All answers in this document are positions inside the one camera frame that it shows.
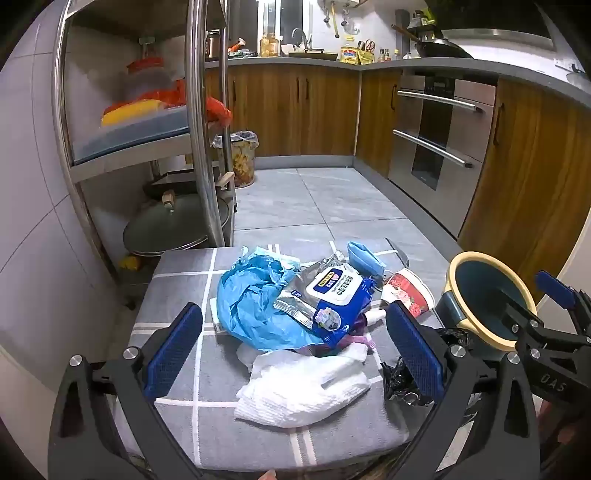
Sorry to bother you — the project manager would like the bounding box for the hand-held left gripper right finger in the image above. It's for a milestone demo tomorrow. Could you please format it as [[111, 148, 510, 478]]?
[[385, 301, 541, 480]]

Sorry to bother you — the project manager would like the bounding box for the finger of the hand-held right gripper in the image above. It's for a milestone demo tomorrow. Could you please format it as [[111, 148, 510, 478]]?
[[502, 305, 548, 344], [534, 270, 591, 344]]

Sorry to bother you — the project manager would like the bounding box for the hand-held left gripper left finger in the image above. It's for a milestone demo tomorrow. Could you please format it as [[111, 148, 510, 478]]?
[[48, 302, 204, 480]]

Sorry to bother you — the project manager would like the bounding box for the blue bin with yellow rim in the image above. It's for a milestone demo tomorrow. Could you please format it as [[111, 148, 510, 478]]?
[[436, 251, 539, 365]]

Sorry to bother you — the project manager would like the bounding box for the purple tube with white cap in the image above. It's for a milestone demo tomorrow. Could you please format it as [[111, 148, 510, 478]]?
[[337, 307, 387, 348]]

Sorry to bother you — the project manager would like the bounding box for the blue plastic bag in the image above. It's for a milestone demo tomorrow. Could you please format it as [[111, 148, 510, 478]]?
[[217, 251, 326, 352]]

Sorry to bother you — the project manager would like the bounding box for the wet wipes packet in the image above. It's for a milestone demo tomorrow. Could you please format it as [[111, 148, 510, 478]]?
[[274, 262, 377, 347]]

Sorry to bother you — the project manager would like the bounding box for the white paper towel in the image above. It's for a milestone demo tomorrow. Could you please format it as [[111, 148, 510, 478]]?
[[235, 344, 372, 428]]

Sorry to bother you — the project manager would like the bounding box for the black plastic bag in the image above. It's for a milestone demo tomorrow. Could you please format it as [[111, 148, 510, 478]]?
[[381, 328, 469, 407]]

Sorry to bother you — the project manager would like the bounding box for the tall wooden cabinet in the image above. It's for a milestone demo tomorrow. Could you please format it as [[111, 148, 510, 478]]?
[[456, 78, 591, 303]]

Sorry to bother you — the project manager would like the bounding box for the grey pot lid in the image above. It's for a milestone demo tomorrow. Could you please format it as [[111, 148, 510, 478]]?
[[122, 194, 232, 257]]

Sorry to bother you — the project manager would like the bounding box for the stainless steel oven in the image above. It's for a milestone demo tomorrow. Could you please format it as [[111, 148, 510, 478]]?
[[387, 74, 498, 240]]

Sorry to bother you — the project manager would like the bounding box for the floral waste can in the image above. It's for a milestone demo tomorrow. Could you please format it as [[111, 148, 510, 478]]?
[[213, 130, 258, 188]]

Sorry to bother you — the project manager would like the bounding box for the stainless steel rack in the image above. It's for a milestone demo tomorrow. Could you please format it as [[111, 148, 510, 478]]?
[[53, 0, 237, 289]]

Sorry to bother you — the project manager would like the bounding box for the narrow wooden cabinet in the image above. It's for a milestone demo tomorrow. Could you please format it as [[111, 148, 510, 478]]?
[[355, 69, 403, 180]]

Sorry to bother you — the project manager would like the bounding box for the red plastic bag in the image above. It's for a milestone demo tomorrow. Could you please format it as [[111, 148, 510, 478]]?
[[159, 78, 232, 126]]

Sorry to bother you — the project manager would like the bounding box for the grey kitchen countertop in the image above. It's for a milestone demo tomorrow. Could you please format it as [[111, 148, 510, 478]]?
[[203, 54, 591, 109]]

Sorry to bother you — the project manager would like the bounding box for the long wooden cabinet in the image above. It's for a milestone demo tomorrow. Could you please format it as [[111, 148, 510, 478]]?
[[203, 65, 361, 158]]

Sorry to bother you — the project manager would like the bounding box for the black wok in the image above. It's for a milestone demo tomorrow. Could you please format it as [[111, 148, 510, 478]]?
[[392, 23, 475, 59]]

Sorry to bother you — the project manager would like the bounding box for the stack of plastic containers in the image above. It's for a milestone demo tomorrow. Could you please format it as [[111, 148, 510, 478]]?
[[121, 56, 175, 101]]

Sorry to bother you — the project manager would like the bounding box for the glass jar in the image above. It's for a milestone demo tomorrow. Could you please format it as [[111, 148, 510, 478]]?
[[259, 32, 282, 58]]

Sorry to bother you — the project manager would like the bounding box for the window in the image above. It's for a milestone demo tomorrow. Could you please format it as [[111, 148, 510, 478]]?
[[252, 0, 306, 47]]

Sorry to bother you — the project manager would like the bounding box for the black pan with wooden handle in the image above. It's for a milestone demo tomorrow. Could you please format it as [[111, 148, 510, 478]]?
[[143, 170, 235, 200]]

